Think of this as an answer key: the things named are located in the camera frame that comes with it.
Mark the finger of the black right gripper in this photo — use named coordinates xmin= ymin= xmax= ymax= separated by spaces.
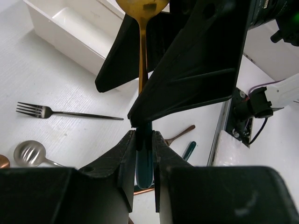
xmin=128 ymin=0 xmax=250 ymax=127
xmin=95 ymin=12 xmax=171 ymax=93

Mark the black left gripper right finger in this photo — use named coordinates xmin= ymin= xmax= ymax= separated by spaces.
xmin=152 ymin=131 xmax=299 ymax=224

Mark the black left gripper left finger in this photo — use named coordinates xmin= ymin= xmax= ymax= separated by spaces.
xmin=0 ymin=130 xmax=136 ymax=224

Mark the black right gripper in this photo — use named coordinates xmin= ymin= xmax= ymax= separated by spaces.
xmin=169 ymin=0 xmax=299 ymax=32

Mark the brown wooden spoon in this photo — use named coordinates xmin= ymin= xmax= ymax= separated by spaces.
xmin=164 ymin=125 xmax=196 ymax=146

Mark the gold spoon green handle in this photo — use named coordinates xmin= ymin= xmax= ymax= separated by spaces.
xmin=182 ymin=141 xmax=197 ymax=161
xmin=117 ymin=0 xmax=169 ymax=189

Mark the silver slotted spoon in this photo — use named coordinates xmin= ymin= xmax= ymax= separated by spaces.
xmin=14 ymin=140 xmax=64 ymax=168

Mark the black fork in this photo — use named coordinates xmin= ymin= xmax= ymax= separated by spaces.
xmin=16 ymin=102 xmax=124 ymax=120

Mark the copper long spoon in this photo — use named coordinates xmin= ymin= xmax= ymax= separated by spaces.
xmin=0 ymin=154 xmax=10 ymax=168

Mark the small copper spoon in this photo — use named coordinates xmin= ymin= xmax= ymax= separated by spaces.
xmin=134 ymin=184 xmax=155 ymax=196

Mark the white spoon container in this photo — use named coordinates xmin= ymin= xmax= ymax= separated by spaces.
xmin=25 ymin=0 xmax=125 ymax=75

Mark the aluminium rail frame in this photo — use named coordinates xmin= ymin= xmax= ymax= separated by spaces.
xmin=206 ymin=87 xmax=255 ymax=167

